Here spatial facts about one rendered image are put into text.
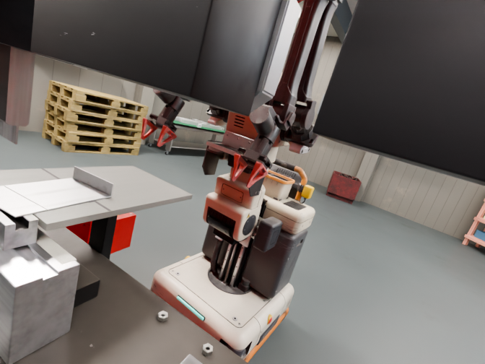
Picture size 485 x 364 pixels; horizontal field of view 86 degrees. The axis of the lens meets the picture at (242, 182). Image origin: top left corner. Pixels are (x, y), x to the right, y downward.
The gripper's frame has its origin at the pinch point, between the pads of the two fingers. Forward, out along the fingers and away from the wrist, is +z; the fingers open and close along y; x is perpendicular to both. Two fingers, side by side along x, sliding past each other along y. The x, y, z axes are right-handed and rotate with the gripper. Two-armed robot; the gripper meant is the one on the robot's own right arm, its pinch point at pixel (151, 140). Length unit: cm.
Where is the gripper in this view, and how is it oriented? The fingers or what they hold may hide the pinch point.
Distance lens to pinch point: 104.8
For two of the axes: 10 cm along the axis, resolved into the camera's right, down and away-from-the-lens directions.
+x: 3.5, 3.8, 8.5
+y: 8.0, 3.6, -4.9
